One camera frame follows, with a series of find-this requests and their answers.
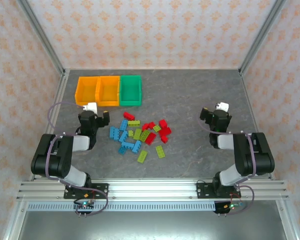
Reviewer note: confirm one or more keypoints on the right circuit board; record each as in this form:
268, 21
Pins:
232, 206

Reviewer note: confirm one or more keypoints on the aluminium frame post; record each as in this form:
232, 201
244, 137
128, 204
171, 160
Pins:
262, 32
40, 32

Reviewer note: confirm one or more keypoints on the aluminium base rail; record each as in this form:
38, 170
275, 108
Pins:
152, 190

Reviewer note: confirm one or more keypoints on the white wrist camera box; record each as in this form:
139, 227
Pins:
92, 107
223, 106

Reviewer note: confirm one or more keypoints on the left circuit board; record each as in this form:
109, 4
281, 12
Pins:
85, 205

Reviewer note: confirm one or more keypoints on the circuit board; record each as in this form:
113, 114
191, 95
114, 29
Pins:
85, 205
232, 206

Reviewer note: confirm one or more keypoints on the small lime green lego brick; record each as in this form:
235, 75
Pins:
156, 128
130, 133

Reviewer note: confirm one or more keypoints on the aluminium side rail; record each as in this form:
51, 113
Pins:
249, 100
58, 97

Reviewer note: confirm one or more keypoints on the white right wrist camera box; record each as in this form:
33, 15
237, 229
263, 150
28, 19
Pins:
223, 106

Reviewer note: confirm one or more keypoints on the orange plastic bin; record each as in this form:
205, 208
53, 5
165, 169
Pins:
108, 91
86, 90

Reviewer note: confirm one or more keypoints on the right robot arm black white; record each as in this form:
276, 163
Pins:
254, 155

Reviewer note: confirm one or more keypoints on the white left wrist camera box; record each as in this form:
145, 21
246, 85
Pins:
92, 107

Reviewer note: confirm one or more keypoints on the green plastic bin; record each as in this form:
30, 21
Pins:
130, 91

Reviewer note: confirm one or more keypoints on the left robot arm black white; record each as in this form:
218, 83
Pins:
55, 157

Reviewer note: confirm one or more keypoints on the small red lego brick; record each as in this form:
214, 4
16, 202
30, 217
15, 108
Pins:
164, 139
151, 124
145, 127

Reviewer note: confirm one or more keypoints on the small blue lego brick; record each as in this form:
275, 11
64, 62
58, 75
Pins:
121, 150

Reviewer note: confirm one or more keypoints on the grey metal panel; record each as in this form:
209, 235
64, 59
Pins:
152, 225

